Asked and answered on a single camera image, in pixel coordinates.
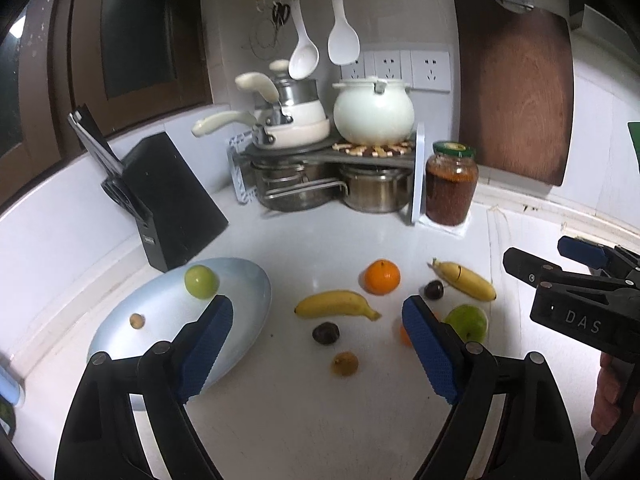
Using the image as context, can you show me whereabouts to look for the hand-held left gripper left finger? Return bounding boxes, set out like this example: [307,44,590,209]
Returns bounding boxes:
[54,294,235,480]

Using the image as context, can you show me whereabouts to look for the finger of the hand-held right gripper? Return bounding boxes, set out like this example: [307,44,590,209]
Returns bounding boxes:
[502,246,601,292]
[557,235,640,288]

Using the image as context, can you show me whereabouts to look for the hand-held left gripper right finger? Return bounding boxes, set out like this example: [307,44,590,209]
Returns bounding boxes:
[401,295,583,480]

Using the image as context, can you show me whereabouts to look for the large green apple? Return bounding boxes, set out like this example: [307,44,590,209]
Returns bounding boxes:
[444,304,488,343]

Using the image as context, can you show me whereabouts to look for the pale blue oval plate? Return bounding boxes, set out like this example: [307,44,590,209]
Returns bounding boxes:
[86,257,272,411]

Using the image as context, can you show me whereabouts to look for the dark stemless cherry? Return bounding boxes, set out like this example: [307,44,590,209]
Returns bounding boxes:
[312,322,341,346]

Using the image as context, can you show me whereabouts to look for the person's right hand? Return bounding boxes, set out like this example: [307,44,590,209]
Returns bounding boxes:
[590,352,624,436]

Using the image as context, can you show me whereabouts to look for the straight yellow banana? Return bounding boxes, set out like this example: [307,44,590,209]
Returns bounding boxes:
[426,258,497,302]

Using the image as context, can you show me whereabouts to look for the small green apple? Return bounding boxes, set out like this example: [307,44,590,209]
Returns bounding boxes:
[184,265,220,301]

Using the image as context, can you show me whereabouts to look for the white folded paper pad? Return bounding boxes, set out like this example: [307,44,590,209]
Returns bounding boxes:
[419,212,473,237]

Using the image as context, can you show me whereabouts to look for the large orange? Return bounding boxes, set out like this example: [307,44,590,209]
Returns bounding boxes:
[362,259,402,295]

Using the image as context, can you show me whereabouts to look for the curved yellow banana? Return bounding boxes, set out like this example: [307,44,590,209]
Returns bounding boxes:
[294,290,382,322]

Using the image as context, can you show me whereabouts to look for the glass jar of chili sauce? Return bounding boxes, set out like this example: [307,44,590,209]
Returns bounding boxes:
[425,141,479,227]

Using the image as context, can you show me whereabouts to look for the green packet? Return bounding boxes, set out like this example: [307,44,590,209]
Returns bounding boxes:
[627,121,640,171]

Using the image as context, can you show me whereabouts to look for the grey and white pot rack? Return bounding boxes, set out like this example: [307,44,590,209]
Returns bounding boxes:
[227,122,427,224]

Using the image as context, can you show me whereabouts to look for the black knife block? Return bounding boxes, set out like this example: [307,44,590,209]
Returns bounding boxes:
[121,132,230,272]

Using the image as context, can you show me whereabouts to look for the plain steel pot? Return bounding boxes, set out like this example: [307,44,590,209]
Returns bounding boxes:
[340,164,413,214]

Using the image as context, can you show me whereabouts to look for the brown wooden cutting board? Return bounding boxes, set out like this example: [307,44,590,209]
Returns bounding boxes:
[452,0,574,187]

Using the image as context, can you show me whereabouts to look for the wooden bead trivet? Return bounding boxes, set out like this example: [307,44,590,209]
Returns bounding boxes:
[332,141,412,157]

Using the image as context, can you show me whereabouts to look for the blue and white bottle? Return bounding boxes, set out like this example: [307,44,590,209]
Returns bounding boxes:
[0,365,25,409]

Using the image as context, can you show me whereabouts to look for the white ceramic pot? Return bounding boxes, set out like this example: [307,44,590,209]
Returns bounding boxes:
[332,76,416,145]

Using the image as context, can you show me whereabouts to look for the cream saucepan with steel rim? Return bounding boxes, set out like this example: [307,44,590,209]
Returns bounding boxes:
[235,60,326,127]

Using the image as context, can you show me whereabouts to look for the white rice paddle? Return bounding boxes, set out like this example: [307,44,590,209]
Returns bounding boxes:
[327,0,361,66]

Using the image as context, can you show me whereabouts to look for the white ladle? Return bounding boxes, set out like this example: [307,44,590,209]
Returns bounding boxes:
[288,0,320,81]

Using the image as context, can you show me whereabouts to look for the black handled scissors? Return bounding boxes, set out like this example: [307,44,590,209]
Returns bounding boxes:
[100,176,151,227]

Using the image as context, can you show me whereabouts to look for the steel pot with wire handle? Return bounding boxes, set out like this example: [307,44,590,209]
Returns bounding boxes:
[250,159,349,212]

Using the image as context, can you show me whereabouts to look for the white wall socket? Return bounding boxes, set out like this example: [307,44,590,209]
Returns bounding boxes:
[348,51,376,81]
[411,50,451,94]
[375,50,412,87]

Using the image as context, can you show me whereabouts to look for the steel handled knife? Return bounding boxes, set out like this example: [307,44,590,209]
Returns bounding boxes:
[67,105,125,177]

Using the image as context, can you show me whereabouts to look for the brown window frame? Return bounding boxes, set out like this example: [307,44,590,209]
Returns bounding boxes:
[0,0,214,207]

